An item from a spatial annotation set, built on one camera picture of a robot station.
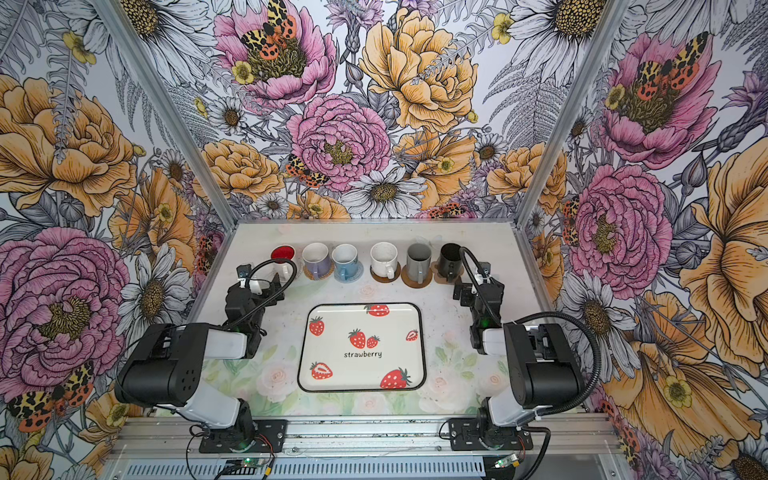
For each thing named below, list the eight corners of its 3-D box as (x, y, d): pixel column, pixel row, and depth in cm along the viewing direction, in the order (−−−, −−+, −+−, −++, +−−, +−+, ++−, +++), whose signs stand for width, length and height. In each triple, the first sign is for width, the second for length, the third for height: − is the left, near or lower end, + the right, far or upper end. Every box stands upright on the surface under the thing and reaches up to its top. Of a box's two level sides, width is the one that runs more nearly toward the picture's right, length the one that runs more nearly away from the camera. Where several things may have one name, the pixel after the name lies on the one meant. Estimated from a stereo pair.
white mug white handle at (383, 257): (367, 282, 105) (365, 265, 98) (375, 257, 112) (374, 239, 105) (392, 287, 104) (392, 270, 96) (398, 261, 111) (399, 243, 104)
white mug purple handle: (304, 284, 105) (298, 269, 98) (310, 257, 112) (305, 242, 106) (329, 284, 105) (324, 269, 98) (333, 257, 112) (329, 242, 106)
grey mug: (407, 292, 103) (409, 270, 94) (406, 264, 111) (408, 242, 102) (429, 292, 104) (433, 270, 94) (427, 264, 111) (430, 242, 102)
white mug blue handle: (333, 289, 103) (328, 271, 95) (337, 262, 111) (333, 243, 103) (356, 289, 103) (353, 271, 95) (359, 262, 111) (356, 243, 103)
